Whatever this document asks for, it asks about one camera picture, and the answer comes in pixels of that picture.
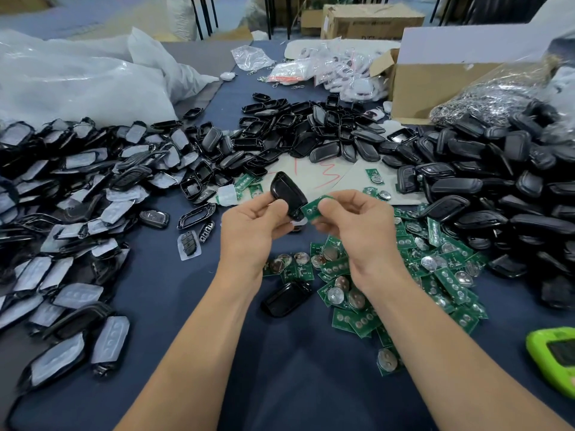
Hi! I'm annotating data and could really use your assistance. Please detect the large white plastic bag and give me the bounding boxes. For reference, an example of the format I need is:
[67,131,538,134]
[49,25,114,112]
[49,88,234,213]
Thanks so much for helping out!
[0,26,219,131]

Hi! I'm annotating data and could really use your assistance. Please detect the heap of clear parts bags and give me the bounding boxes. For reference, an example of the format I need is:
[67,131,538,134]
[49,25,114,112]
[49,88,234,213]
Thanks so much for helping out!
[314,47,390,104]

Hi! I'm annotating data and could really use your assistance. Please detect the black metal table frame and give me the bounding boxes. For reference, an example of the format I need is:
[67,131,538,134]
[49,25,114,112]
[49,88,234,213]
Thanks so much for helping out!
[189,0,311,40]

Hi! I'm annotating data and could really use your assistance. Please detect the small green circuit board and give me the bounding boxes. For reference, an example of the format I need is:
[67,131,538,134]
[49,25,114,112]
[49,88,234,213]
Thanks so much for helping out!
[301,195,335,223]

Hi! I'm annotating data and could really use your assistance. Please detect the pile of assembled black fobs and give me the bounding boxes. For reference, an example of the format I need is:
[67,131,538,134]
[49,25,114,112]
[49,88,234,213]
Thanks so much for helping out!
[395,98,575,311]

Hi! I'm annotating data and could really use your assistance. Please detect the yellow-green object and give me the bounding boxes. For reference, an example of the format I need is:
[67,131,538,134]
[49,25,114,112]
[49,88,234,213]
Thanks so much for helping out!
[525,327,575,400]

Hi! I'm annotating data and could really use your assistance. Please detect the white sack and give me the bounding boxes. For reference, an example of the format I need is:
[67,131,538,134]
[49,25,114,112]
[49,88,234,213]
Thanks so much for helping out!
[166,0,197,41]

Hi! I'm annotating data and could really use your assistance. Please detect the person's left hand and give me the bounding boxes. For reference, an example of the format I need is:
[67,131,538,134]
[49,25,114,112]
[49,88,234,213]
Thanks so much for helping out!
[218,191,307,286]

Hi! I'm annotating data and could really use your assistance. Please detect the clear bag with red label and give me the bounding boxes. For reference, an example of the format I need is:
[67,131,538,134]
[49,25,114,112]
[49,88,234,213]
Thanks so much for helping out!
[265,58,323,86]

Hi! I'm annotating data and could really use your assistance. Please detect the person's right hand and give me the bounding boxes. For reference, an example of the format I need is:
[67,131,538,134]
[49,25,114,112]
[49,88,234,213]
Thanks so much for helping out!
[314,190,422,293]

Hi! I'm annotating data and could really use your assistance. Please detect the person's left forearm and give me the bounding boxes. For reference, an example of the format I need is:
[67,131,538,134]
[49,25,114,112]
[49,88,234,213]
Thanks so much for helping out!
[115,269,266,431]

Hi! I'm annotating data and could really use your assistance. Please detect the tan cardboard box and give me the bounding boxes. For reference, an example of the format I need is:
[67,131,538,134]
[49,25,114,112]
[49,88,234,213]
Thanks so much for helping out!
[0,0,50,14]

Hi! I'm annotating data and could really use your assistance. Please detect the pile of shells with pads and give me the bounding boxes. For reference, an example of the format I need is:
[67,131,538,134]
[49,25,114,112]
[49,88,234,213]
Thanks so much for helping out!
[0,116,217,391]

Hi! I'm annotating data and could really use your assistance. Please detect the small crumpled clear plastic bag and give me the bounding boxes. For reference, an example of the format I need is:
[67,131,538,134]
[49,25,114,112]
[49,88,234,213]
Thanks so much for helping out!
[230,44,276,74]

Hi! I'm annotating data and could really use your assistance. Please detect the pile of black shell halves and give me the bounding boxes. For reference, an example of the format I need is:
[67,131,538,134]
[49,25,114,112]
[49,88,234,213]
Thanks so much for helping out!
[180,92,419,207]

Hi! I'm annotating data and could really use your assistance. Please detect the person's right forearm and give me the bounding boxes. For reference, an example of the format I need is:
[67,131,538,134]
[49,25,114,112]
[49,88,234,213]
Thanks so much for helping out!
[368,274,571,431]

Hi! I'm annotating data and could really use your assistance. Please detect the pile of green circuit boards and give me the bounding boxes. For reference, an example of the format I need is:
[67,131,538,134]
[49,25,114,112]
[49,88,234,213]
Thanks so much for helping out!
[235,168,491,375]

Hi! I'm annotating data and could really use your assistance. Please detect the large open cardboard box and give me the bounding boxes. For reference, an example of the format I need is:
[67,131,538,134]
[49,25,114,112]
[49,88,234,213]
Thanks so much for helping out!
[370,22,575,125]

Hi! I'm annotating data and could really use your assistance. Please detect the lone glossy black shell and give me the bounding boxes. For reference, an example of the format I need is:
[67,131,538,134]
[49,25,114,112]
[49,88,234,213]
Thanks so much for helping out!
[261,281,313,320]

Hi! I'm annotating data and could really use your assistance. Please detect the clear bag of metal parts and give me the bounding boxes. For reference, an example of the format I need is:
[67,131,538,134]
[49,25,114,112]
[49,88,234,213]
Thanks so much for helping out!
[429,62,575,131]

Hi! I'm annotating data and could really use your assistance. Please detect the brown cardboard box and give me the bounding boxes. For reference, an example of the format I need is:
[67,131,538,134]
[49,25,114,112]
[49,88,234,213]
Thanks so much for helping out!
[320,4,425,41]

